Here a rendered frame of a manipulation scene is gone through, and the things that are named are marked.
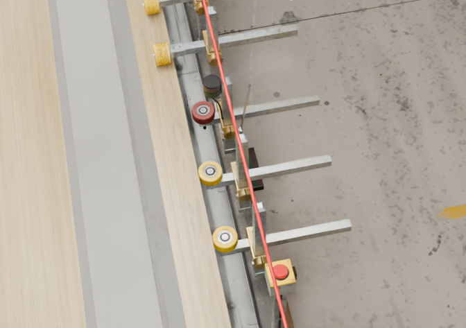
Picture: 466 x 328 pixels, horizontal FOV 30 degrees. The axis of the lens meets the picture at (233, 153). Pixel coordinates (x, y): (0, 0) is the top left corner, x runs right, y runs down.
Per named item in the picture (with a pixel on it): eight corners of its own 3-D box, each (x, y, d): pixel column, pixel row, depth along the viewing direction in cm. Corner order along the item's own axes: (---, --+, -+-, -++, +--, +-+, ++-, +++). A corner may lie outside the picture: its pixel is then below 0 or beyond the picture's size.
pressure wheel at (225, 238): (221, 237, 286) (220, 220, 277) (243, 248, 284) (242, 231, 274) (209, 256, 282) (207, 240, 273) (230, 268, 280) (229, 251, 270)
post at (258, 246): (263, 270, 295) (263, 199, 255) (265, 279, 293) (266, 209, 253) (253, 272, 294) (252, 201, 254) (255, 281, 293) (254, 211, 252)
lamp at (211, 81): (221, 111, 302) (219, 73, 284) (225, 125, 299) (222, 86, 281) (204, 114, 302) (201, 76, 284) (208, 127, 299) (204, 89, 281)
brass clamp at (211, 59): (217, 37, 317) (216, 28, 313) (225, 65, 310) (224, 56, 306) (200, 39, 317) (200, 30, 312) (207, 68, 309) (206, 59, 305)
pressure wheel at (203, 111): (213, 116, 313) (212, 98, 303) (218, 134, 308) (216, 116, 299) (191, 121, 312) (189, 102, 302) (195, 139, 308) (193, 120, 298)
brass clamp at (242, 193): (246, 166, 300) (246, 159, 295) (254, 200, 292) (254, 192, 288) (229, 170, 299) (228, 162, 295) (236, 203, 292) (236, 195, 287)
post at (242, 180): (247, 207, 308) (245, 130, 268) (249, 216, 307) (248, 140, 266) (238, 209, 308) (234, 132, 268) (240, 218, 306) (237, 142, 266)
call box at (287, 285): (288, 270, 241) (290, 258, 234) (295, 293, 237) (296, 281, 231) (264, 275, 240) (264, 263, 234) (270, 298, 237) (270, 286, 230)
